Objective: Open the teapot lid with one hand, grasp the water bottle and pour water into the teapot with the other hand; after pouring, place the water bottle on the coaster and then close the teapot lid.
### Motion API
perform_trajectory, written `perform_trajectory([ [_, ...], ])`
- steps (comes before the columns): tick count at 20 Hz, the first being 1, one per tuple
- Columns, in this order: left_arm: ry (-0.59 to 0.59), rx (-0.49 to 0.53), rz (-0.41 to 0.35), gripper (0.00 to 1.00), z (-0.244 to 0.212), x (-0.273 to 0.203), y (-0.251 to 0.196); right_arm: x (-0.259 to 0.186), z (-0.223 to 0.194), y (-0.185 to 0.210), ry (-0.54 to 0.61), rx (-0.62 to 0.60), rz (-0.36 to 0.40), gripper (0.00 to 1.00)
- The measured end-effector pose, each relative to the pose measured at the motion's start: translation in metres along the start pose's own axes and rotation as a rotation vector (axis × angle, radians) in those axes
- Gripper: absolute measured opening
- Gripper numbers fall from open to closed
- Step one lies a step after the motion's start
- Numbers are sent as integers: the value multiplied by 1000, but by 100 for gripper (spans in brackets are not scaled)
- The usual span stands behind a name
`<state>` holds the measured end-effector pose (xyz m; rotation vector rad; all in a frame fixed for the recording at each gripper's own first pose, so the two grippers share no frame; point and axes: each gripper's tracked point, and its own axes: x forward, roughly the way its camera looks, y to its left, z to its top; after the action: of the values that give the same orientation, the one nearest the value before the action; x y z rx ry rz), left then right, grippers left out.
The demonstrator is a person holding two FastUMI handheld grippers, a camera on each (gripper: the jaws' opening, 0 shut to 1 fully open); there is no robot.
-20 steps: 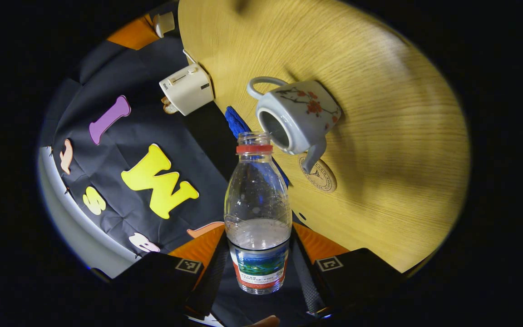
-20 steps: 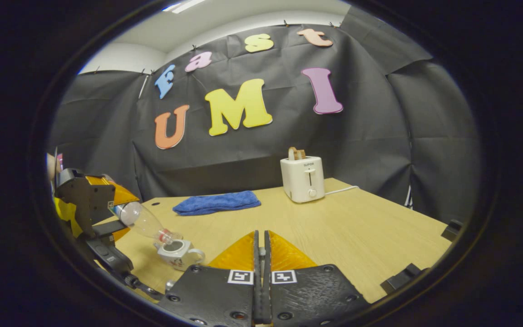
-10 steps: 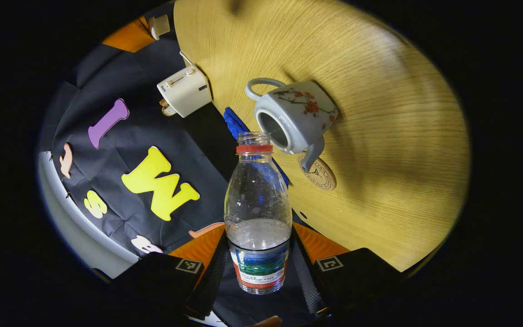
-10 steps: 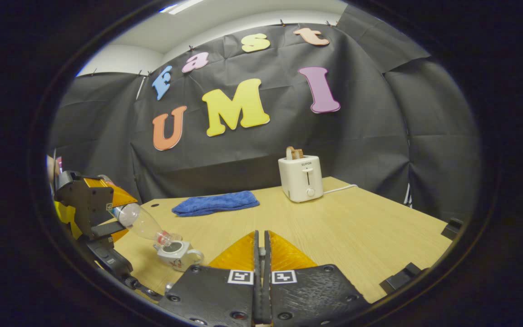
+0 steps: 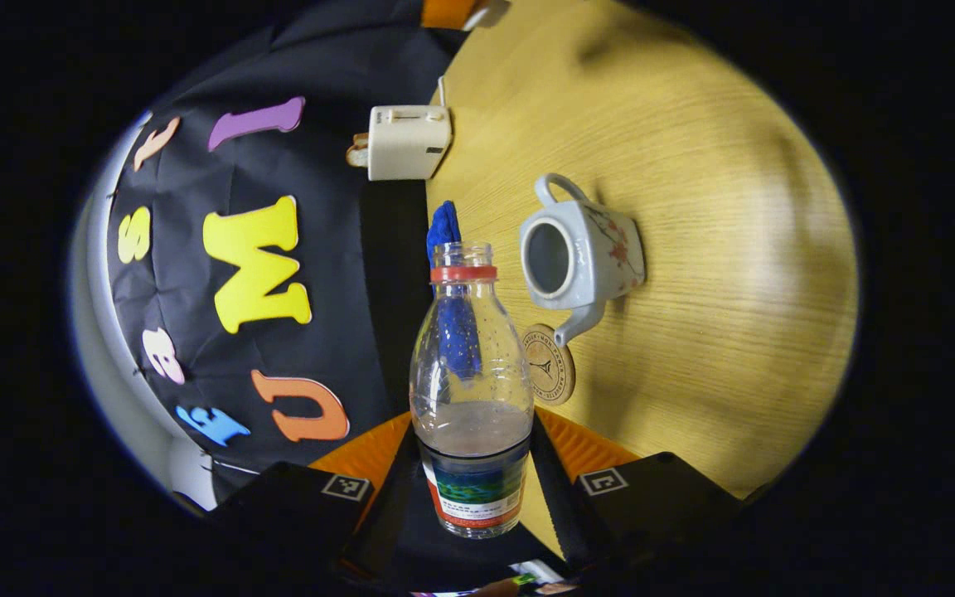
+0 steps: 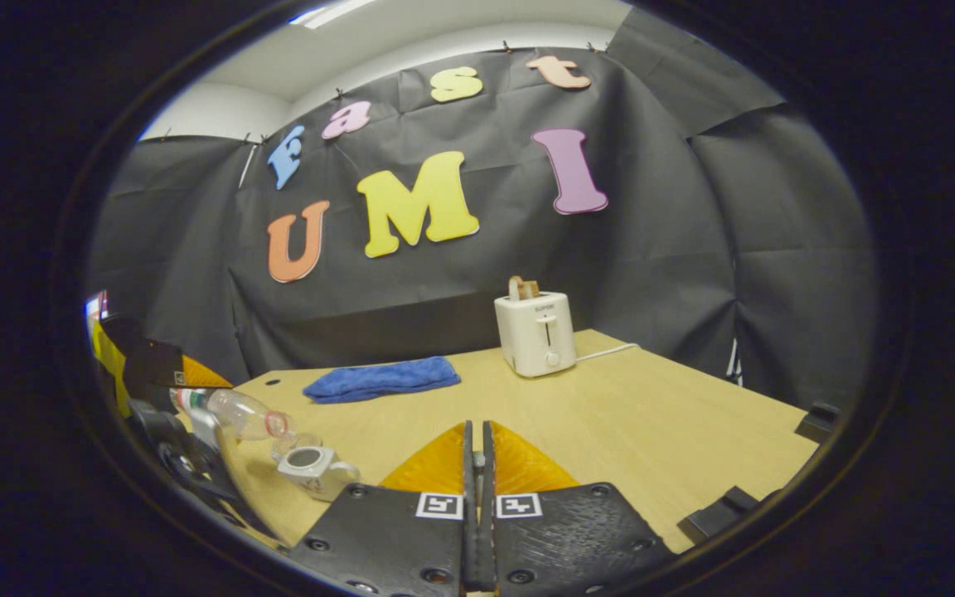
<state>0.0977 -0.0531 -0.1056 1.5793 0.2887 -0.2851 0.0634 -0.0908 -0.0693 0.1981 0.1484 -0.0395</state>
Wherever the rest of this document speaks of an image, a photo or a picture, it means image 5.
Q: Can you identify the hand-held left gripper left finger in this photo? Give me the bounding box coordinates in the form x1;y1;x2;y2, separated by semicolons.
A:
208;412;420;581

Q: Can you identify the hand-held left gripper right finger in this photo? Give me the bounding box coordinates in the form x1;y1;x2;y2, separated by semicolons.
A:
530;406;744;575

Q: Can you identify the clear plastic water bottle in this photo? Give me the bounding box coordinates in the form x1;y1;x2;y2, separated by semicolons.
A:
410;240;535;540

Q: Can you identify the round brown coaster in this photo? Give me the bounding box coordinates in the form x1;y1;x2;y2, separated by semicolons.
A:
525;323;576;405

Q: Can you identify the white ceramic teacup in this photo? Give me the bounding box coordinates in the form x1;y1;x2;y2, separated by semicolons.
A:
519;172;646;349

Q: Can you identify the white toaster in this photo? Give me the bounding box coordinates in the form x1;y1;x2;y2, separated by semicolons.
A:
368;104;453;182

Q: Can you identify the blue folded towel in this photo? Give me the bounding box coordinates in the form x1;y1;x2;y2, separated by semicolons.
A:
426;200;482;382

